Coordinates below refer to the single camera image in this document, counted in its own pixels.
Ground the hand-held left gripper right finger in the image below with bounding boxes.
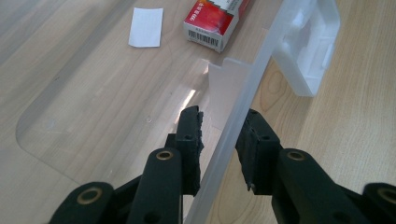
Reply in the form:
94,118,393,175
234,108,283,196

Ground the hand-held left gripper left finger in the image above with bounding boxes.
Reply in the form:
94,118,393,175
164,105,205,198

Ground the clear plastic storage box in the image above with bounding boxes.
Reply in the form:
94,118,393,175
0,0,316,224

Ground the red and white carton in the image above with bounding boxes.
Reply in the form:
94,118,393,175
182,0,250,53

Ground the white paper slip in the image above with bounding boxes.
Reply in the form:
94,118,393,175
128,7,164,49

